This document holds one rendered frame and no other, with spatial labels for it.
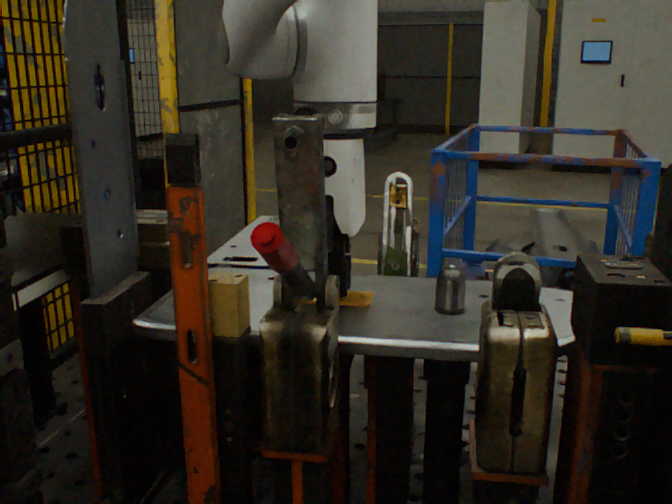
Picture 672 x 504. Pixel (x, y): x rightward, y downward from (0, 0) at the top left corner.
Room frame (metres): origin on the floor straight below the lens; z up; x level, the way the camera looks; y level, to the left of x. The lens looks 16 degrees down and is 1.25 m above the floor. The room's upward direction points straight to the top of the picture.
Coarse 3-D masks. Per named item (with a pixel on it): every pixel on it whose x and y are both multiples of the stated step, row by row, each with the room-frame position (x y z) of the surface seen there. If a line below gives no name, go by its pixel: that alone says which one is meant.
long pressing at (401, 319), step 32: (256, 288) 0.73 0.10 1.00; (352, 288) 0.73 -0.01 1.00; (384, 288) 0.73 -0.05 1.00; (416, 288) 0.73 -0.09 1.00; (480, 288) 0.73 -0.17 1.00; (544, 288) 0.73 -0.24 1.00; (160, 320) 0.62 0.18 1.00; (256, 320) 0.63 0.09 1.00; (352, 320) 0.63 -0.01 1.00; (384, 320) 0.63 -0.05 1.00; (416, 320) 0.63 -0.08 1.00; (448, 320) 0.63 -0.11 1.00; (480, 320) 0.63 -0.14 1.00; (352, 352) 0.57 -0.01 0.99; (384, 352) 0.57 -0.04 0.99; (416, 352) 0.56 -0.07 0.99; (448, 352) 0.56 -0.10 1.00
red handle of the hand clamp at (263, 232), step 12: (264, 228) 0.42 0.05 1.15; (276, 228) 0.43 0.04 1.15; (252, 240) 0.43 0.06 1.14; (264, 240) 0.42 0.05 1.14; (276, 240) 0.42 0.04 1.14; (264, 252) 0.42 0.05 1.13; (276, 252) 0.42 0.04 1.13; (288, 252) 0.44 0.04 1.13; (276, 264) 0.44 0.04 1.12; (288, 264) 0.45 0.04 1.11; (300, 264) 0.49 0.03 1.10; (288, 276) 0.48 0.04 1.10; (300, 276) 0.49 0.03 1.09; (300, 288) 0.51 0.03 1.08; (312, 288) 0.53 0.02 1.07
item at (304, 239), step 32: (288, 128) 0.51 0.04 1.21; (320, 128) 0.52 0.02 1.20; (288, 160) 0.52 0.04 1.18; (320, 160) 0.52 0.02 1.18; (288, 192) 0.52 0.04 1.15; (320, 192) 0.52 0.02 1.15; (288, 224) 0.53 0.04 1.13; (320, 224) 0.52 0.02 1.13; (320, 256) 0.53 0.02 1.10; (288, 288) 0.54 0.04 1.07; (320, 288) 0.53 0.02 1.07
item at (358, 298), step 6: (348, 294) 0.69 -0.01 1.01; (354, 294) 0.69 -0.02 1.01; (360, 294) 0.69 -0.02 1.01; (366, 294) 0.69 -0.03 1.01; (372, 294) 0.69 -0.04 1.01; (300, 300) 0.67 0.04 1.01; (312, 300) 0.67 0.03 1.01; (342, 300) 0.67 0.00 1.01; (348, 300) 0.67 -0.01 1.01; (354, 300) 0.67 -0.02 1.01; (360, 300) 0.67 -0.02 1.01; (366, 300) 0.67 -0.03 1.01; (372, 300) 0.67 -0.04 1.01
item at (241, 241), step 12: (264, 216) 1.11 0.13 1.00; (276, 216) 1.11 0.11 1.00; (252, 228) 1.02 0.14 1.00; (228, 240) 0.95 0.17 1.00; (240, 240) 0.95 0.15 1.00; (216, 252) 0.88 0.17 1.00; (228, 252) 0.88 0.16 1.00; (240, 252) 0.88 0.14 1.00; (252, 252) 0.88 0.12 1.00; (228, 264) 0.83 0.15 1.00; (240, 264) 0.83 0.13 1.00; (252, 264) 0.83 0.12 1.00; (264, 264) 0.83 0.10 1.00
